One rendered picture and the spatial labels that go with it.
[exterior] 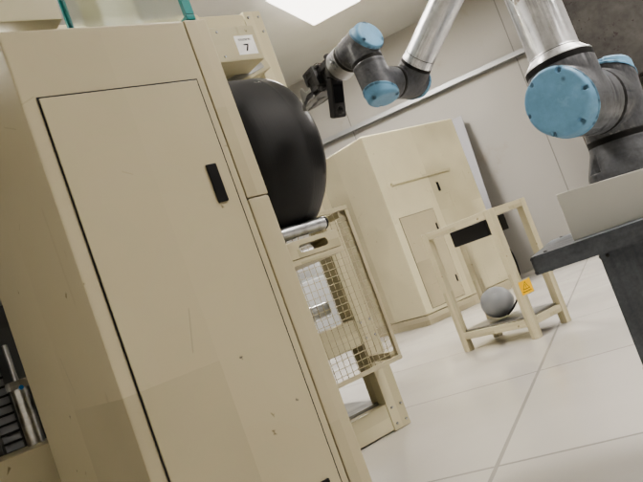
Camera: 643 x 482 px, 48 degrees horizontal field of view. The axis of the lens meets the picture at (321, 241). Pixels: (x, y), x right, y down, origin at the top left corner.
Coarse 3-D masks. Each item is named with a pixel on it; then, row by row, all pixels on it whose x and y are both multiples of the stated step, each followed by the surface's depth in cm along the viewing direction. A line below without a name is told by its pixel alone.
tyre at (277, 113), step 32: (256, 96) 228; (288, 96) 233; (256, 128) 220; (288, 128) 226; (256, 160) 220; (288, 160) 224; (320, 160) 232; (288, 192) 226; (320, 192) 235; (288, 224) 234
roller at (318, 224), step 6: (324, 216) 242; (300, 222) 236; (306, 222) 237; (312, 222) 237; (318, 222) 239; (324, 222) 240; (282, 228) 231; (288, 228) 232; (294, 228) 233; (300, 228) 234; (306, 228) 235; (312, 228) 237; (318, 228) 239; (324, 228) 241; (282, 234) 229; (288, 234) 231; (294, 234) 232; (300, 234) 235
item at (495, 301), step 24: (480, 216) 424; (528, 216) 437; (432, 240) 464; (456, 240) 453; (504, 240) 419; (432, 264) 464; (504, 264) 419; (480, 288) 477; (504, 288) 449; (528, 288) 419; (552, 288) 434; (456, 312) 459; (504, 312) 445; (528, 312) 414; (552, 312) 426; (480, 336) 447
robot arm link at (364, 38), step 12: (360, 24) 192; (348, 36) 193; (360, 36) 190; (372, 36) 192; (336, 48) 199; (348, 48) 194; (360, 48) 192; (372, 48) 191; (336, 60) 199; (348, 60) 196
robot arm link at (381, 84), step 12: (360, 60) 192; (372, 60) 191; (384, 60) 193; (360, 72) 192; (372, 72) 190; (384, 72) 191; (396, 72) 194; (360, 84) 194; (372, 84) 190; (384, 84) 190; (396, 84) 193; (372, 96) 191; (384, 96) 191; (396, 96) 194
